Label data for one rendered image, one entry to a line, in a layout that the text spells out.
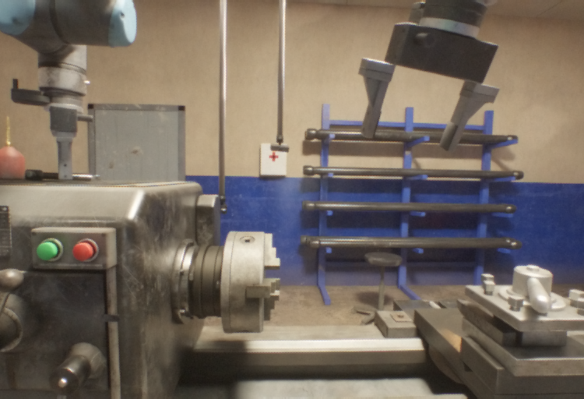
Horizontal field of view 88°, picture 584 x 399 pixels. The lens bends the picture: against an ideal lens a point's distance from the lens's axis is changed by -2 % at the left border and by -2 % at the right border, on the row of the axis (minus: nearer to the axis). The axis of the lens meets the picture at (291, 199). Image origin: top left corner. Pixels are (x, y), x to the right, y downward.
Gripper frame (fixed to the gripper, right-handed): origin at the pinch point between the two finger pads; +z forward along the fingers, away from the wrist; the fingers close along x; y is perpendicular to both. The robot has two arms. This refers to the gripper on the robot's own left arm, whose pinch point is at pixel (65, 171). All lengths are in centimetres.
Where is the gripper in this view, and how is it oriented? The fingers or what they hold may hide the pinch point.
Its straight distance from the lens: 87.5
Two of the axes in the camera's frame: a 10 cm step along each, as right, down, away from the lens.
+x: -5.9, -0.7, 8.1
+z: -0.2, 10.0, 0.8
